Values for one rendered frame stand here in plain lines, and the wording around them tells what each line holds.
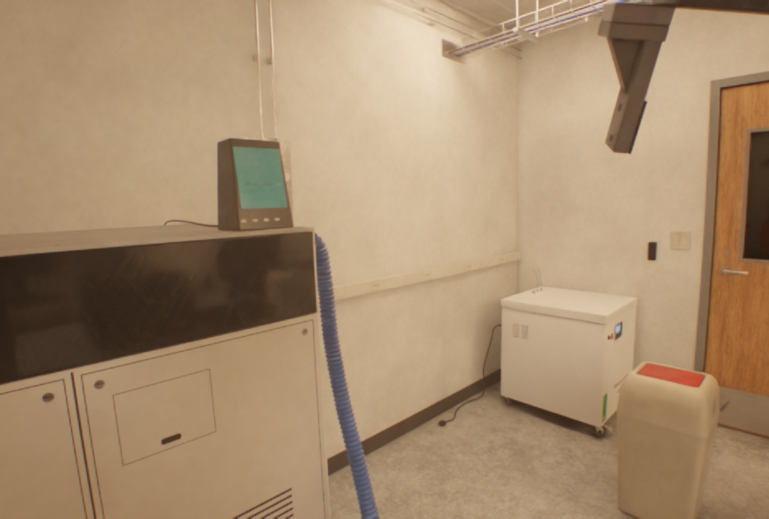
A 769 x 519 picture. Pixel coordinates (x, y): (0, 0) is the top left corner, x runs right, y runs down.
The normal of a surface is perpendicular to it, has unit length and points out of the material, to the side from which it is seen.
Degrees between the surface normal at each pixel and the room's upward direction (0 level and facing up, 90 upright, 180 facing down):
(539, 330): 90
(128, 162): 90
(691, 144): 90
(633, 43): 113
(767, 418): 90
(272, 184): 80
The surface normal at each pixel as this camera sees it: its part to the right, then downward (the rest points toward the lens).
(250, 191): 0.66, -0.10
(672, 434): -0.72, 0.16
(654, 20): -0.18, 0.51
